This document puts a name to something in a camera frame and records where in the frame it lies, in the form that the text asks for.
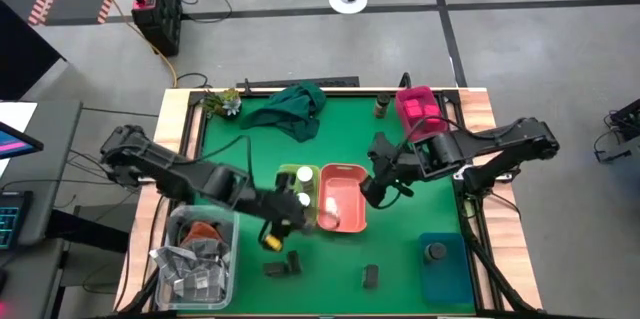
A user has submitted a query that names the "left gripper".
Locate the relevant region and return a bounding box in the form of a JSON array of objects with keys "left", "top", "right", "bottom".
[{"left": 248, "top": 188, "right": 338, "bottom": 241}]

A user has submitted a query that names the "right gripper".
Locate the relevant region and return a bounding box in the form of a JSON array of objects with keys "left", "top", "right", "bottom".
[{"left": 358, "top": 131, "right": 424, "bottom": 210}]

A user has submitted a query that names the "dark round weight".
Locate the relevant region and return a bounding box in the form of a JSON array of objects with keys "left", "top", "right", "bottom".
[{"left": 423, "top": 241, "right": 448, "bottom": 264}]

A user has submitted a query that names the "orange plastic bin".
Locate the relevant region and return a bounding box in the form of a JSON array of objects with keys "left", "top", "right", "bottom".
[{"left": 316, "top": 162, "right": 369, "bottom": 234}]

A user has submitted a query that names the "yellow plastic bin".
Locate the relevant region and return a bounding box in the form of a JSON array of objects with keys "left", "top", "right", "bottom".
[{"left": 273, "top": 162, "right": 322, "bottom": 228}]

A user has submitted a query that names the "dark-lidded spice jar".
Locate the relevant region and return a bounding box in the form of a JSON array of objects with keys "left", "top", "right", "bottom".
[{"left": 373, "top": 92, "right": 391, "bottom": 119}]

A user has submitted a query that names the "pink plastic bin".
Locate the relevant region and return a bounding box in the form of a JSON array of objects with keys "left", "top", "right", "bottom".
[{"left": 394, "top": 85, "right": 444, "bottom": 143}]

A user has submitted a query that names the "dark green cloth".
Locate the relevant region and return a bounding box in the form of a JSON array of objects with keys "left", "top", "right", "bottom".
[{"left": 239, "top": 81, "right": 328, "bottom": 144}]

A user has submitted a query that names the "blue plastic bin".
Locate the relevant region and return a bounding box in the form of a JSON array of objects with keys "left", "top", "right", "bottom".
[{"left": 417, "top": 231, "right": 475, "bottom": 305}]

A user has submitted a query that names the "orange cloth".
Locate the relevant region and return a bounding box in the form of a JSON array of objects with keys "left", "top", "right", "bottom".
[{"left": 185, "top": 221, "right": 224, "bottom": 246}]

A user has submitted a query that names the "clear plastic storage bin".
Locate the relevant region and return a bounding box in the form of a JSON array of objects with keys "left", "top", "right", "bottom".
[{"left": 154, "top": 203, "right": 240, "bottom": 312}]

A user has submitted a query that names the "small succulent plant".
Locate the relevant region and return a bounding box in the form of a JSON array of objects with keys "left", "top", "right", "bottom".
[{"left": 202, "top": 87, "right": 244, "bottom": 119}]

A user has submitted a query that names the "black and red battery box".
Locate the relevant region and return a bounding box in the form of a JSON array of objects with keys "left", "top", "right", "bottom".
[{"left": 130, "top": 0, "right": 182, "bottom": 58}]

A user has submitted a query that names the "grey desk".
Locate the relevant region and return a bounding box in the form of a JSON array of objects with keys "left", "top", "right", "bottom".
[{"left": 0, "top": 100, "right": 84, "bottom": 319}]

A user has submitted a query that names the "backlit keyboard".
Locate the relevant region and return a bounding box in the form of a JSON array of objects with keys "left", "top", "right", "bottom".
[{"left": 0, "top": 189, "right": 34, "bottom": 251}]

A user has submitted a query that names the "computer monitor with pink screen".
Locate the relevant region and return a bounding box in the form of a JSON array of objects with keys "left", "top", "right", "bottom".
[{"left": 0, "top": 121, "right": 45, "bottom": 161}]

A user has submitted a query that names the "white paper sheet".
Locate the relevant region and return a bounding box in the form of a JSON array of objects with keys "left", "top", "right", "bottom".
[{"left": 0, "top": 101, "right": 39, "bottom": 135}]

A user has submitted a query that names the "black panel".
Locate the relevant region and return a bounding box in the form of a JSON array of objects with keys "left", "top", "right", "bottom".
[{"left": 0, "top": 0, "right": 67, "bottom": 101}]

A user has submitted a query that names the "wrist camera with yellow tag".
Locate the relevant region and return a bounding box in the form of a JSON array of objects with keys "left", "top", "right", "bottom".
[{"left": 257, "top": 228, "right": 287, "bottom": 255}]

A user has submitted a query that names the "yellow floor cable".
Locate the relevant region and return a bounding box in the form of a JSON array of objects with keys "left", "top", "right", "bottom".
[{"left": 79, "top": 0, "right": 179, "bottom": 89}]

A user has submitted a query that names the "black floor cable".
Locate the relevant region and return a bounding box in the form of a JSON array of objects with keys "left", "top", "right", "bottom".
[{"left": 177, "top": 0, "right": 234, "bottom": 24}]

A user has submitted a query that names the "black device with cables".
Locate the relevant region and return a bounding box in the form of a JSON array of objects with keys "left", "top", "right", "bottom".
[{"left": 593, "top": 97, "right": 640, "bottom": 164}]

